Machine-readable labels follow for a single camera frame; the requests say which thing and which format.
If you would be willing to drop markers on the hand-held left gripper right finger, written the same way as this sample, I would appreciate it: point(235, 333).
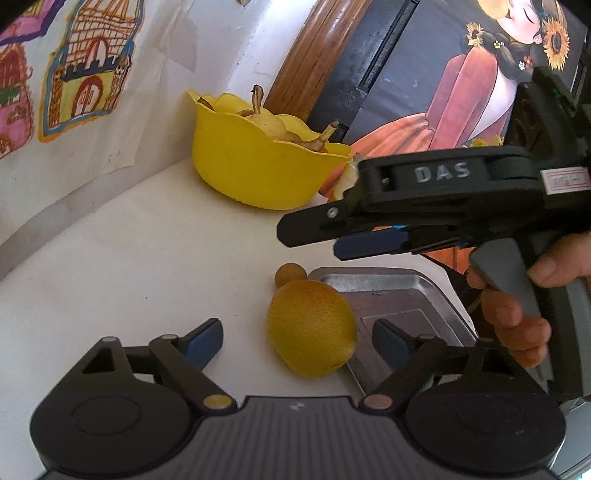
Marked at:
point(391, 344)

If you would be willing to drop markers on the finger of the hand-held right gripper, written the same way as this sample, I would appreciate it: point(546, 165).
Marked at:
point(318, 224)
point(369, 243)

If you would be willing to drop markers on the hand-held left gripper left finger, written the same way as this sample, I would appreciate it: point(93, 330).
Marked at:
point(203, 344)

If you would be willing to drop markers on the metal tray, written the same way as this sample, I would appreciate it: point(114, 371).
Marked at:
point(397, 295)

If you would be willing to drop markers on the brown kiwi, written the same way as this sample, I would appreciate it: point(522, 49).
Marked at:
point(290, 274)

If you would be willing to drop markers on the rough yellow melon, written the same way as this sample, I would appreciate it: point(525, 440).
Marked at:
point(311, 330)

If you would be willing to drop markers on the yellow plastic bowl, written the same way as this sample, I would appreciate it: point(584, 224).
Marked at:
point(249, 170)

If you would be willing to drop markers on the person's right hand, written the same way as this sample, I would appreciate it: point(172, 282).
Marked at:
point(517, 337)

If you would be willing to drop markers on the white and orange cup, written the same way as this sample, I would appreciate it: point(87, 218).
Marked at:
point(351, 177)

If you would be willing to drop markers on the yellow pear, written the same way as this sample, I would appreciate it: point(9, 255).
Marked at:
point(265, 124)
point(314, 141)

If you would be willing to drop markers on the white printed tablecloth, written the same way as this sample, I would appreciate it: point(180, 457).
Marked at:
point(115, 277)

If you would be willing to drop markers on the paper with house drawings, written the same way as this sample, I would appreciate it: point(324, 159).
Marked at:
point(69, 83)

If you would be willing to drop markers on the wall poster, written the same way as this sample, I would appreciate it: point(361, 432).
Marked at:
point(466, 83)

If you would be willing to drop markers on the wooden door frame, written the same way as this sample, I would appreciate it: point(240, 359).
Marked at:
point(314, 60)

